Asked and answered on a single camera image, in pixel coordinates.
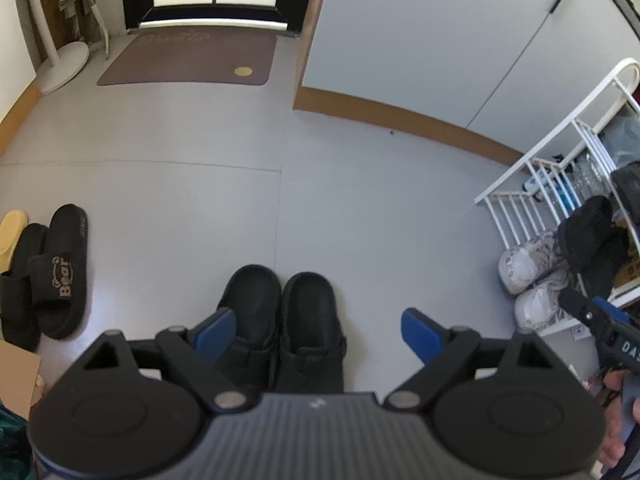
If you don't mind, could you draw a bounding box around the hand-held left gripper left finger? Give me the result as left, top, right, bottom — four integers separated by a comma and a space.
84, 308, 250, 411

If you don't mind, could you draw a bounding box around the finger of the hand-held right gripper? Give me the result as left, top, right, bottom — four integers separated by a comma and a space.
559, 287, 631, 346

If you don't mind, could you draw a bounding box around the plain cardboard box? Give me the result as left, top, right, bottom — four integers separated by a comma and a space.
0, 342, 43, 426

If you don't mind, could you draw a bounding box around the yellow slipper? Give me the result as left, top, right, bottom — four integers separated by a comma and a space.
0, 210, 29, 276

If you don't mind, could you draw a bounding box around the grey cabinet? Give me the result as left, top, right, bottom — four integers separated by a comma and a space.
292, 0, 640, 166

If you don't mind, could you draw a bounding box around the white metal shoe rack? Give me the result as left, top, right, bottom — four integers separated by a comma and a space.
474, 57, 640, 333

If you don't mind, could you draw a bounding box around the brown door mat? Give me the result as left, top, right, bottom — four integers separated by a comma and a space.
96, 30, 278, 87

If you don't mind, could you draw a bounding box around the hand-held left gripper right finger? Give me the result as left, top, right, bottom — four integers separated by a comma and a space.
386, 308, 557, 408

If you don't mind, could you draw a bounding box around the white lace-up sneaker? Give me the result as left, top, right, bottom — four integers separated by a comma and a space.
514, 270, 596, 333
497, 232, 568, 296

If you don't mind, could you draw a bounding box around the clear plastic bottle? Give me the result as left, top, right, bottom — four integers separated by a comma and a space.
570, 157, 613, 201

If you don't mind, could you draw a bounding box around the green patterned cloth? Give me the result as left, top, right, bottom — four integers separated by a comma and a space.
0, 405, 33, 480

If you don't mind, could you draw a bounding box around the black buckle clog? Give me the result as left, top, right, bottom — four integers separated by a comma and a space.
272, 271, 348, 395
215, 264, 282, 396

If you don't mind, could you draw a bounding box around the black printed slide sandal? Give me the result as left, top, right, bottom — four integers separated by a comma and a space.
30, 204, 89, 341
0, 222, 51, 353

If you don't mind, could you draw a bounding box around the printed cardboard box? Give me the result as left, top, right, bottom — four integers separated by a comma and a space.
612, 210, 640, 291

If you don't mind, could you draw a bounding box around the white standing fan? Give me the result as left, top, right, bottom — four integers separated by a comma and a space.
12, 0, 91, 95

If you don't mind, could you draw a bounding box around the person's right hand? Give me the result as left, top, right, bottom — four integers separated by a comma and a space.
598, 369, 627, 468

